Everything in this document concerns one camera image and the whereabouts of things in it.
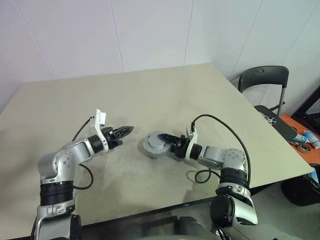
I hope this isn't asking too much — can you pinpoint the steel ball bearing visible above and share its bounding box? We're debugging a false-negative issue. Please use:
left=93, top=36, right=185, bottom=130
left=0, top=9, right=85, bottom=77
left=297, top=142, right=313, bottom=153

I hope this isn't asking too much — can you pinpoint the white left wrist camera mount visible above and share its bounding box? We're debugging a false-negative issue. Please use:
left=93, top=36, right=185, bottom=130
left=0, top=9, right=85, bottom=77
left=89, top=108, right=110, bottom=152

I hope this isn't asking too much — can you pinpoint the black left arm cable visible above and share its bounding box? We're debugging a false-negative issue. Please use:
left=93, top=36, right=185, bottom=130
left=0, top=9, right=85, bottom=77
left=72, top=116, right=95, bottom=190

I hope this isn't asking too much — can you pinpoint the black framed desk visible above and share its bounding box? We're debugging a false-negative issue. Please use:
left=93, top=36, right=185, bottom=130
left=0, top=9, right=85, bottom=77
left=291, top=84, right=320, bottom=126

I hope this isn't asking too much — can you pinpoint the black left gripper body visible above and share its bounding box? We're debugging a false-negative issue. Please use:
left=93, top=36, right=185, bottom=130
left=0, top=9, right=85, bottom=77
left=102, top=126, right=124, bottom=151

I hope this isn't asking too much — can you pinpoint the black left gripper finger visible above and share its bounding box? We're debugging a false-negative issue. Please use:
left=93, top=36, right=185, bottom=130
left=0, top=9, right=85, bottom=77
left=113, top=125, right=135, bottom=135
left=114, top=128, right=134, bottom=142

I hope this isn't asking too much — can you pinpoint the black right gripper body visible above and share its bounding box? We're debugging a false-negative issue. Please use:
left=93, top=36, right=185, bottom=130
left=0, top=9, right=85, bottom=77
left=171, top=134, right=191, bottom=160

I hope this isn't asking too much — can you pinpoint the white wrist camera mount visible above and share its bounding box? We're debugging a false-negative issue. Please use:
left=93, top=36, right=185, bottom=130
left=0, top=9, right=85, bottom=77
left=89, top=108, right=110, bottom=152
left=186, top=124, right=199, bottom=161

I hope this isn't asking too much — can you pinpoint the black plastic chair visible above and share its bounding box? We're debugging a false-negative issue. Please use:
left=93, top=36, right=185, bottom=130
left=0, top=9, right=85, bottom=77
left=237, top=65, right=298, bottom=142

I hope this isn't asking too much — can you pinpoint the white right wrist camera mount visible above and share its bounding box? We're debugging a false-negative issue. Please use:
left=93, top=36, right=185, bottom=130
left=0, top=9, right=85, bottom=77
left=186, top=124, right=199, bottom=161

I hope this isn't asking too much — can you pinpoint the black waste bin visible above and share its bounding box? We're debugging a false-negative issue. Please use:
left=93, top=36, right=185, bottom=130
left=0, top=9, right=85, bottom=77
left=281, top=163, right=320, bottom=207

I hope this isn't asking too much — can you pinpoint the motor housing with copper windings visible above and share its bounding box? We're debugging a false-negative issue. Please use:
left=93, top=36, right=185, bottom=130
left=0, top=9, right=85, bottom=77
left=141, top=136, right=171, bottom=159

